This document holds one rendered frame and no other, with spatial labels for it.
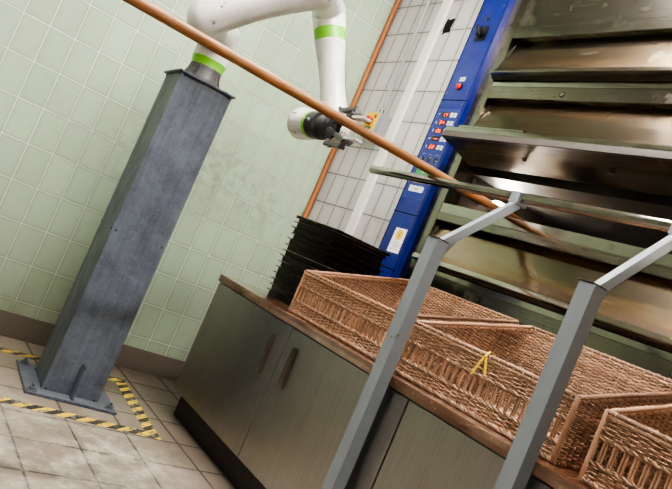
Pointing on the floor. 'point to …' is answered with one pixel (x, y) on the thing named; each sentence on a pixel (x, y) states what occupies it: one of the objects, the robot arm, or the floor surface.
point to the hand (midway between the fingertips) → (357, 129)
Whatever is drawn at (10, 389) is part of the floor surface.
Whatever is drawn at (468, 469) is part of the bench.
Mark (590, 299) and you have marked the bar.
